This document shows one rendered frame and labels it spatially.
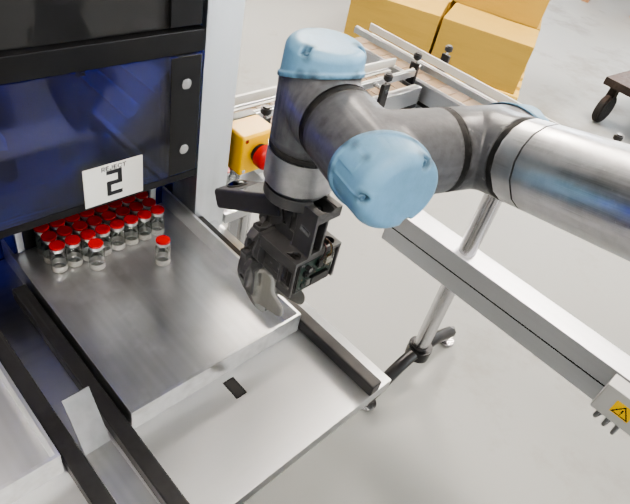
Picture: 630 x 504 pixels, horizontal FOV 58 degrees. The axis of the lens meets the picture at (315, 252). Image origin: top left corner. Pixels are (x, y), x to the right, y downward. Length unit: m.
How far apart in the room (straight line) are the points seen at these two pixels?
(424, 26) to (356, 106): 3.38
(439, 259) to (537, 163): 1.20
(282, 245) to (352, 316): 1.49
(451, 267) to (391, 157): 1.22
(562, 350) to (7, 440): 1.25
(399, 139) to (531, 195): 0.11
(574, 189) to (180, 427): 0.50
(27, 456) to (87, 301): 0.23
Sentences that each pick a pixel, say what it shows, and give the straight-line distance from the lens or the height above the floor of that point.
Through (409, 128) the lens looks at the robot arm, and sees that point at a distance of 0.47.
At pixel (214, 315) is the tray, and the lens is 0.82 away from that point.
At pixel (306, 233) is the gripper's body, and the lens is 0.59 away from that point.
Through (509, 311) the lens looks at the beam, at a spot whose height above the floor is 0.50.
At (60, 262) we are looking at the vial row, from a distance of 0.86.
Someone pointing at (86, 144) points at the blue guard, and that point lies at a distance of 0.76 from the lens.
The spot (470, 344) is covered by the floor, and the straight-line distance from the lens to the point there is 2.18.
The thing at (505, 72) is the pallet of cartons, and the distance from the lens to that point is 3.83.
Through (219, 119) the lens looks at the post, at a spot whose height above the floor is 1.07.
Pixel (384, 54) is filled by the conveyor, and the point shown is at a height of 0.93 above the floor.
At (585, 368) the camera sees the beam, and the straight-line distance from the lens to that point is 1.57.
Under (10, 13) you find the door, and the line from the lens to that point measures 0.67.
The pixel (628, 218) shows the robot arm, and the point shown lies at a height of 1.31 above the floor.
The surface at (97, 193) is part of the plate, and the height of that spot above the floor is 1.01.
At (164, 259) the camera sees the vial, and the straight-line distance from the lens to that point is 0.87.
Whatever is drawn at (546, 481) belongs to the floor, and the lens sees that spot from 1.98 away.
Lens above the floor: 1.49
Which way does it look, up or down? 41 degrees down
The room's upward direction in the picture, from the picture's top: 14 degrees clockwise
